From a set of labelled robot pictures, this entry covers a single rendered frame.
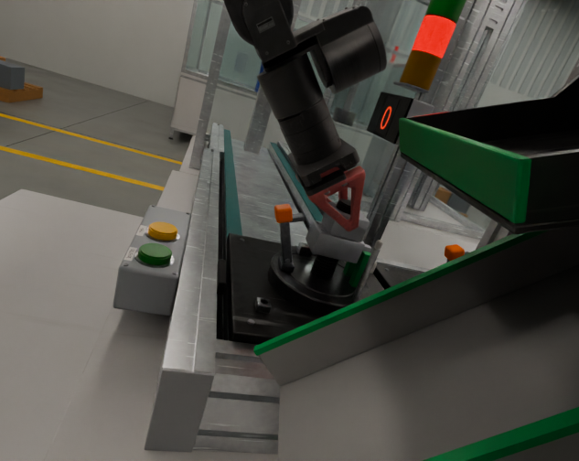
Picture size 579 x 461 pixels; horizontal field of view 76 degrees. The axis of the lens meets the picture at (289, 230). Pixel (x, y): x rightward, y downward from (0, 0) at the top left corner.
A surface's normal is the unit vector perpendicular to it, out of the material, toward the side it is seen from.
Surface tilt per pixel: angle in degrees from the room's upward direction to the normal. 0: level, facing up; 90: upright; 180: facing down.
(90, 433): 0
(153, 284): 90
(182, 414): 90
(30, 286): 0
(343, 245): 90
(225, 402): 90
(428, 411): 45
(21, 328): 0
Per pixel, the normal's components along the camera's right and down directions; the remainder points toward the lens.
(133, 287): 0.16, 0.41
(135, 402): 0.29, -0.89
